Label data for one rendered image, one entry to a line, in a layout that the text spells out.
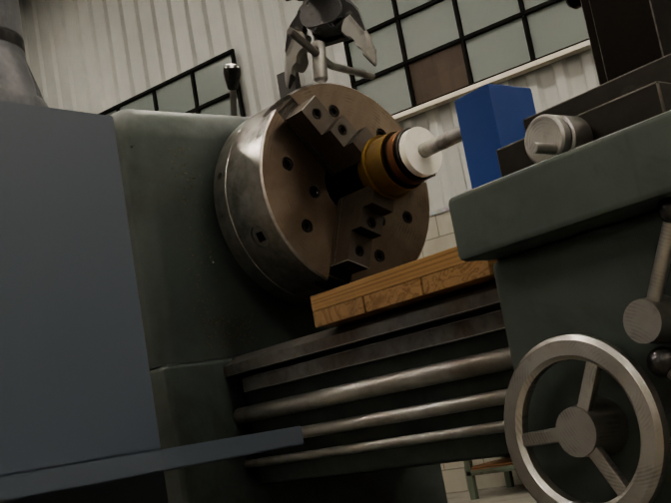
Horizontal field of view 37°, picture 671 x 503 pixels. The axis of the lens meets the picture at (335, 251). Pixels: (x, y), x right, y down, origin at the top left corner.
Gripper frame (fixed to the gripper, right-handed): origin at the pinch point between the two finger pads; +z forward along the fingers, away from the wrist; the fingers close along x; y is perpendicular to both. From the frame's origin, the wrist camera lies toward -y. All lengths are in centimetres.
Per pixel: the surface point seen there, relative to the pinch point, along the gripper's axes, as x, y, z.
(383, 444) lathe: -12, -24, 58
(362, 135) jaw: -9.3, -12.7, 15.5
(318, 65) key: -0.2, -4.5, -0.3
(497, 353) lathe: -30, -34, 51
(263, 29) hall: 360, 722, -397
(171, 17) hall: 482, 748, -456
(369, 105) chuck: -6.5, -0.9, 6.6
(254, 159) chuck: 4.8, -18.6, 17.4
